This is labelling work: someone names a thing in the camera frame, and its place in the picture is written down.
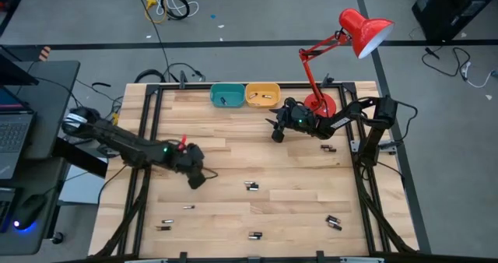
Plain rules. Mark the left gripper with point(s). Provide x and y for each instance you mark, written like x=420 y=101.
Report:
x=183 y=160

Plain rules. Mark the black side desk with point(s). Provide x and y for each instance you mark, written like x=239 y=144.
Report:
x=50 y=99

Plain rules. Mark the black monitor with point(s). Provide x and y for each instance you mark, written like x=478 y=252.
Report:
x=11 y=72

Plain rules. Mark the black computer mouse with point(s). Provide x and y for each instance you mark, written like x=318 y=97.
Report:
x=29 y=212

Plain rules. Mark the orange black striped marker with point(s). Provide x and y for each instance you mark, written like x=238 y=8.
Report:
x=44 y=53

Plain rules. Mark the black round caster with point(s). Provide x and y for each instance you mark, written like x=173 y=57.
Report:
x=57 y=237

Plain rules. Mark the light grey box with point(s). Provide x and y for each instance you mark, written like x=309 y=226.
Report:
x=83 y=185

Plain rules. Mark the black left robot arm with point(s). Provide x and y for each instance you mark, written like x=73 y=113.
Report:
x=116 y=140

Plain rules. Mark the black computer tower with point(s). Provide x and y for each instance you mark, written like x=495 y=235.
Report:
x=455 y=10

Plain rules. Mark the teal plastic bin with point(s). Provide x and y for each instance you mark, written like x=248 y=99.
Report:
x=233 y=92

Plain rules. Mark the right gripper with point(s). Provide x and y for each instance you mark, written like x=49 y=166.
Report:
x=301 y=119

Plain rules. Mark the red desk lamp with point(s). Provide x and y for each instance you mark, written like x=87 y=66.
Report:
x=363 y=29

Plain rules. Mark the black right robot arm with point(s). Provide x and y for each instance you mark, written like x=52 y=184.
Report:
x=383 y=109

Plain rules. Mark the dark laptop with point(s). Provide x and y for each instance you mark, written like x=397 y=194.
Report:
x=13 y=134

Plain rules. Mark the yellow plastic bin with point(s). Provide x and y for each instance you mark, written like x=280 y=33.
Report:
x=262 y=90

